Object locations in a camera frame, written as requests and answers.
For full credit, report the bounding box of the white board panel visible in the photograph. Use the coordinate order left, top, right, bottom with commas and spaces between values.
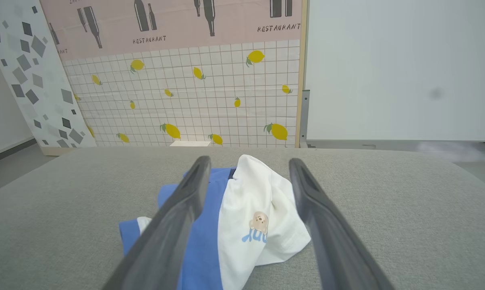
306, 0, 485, 142

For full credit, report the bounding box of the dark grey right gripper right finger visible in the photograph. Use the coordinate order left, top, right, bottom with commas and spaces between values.
289, 157, 395, 290

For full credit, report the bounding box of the small white block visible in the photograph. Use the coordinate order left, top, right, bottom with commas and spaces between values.
169, 140, 211, 147

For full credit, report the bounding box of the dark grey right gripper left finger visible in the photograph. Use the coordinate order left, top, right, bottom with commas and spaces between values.
103, 156, 212, 290

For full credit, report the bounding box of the white and blue t-shirt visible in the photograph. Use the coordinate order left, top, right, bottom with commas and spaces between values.
119, 155, 311, 290

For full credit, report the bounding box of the grey shapes print panel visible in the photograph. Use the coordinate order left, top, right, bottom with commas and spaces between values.
0, 0, 97, 156

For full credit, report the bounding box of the grey metal bracket post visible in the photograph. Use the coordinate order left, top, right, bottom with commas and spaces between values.
299, 89, 311, 148

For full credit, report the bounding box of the lemon and bottle print backdrop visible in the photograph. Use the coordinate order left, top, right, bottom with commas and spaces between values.
39, 0, 309, 148

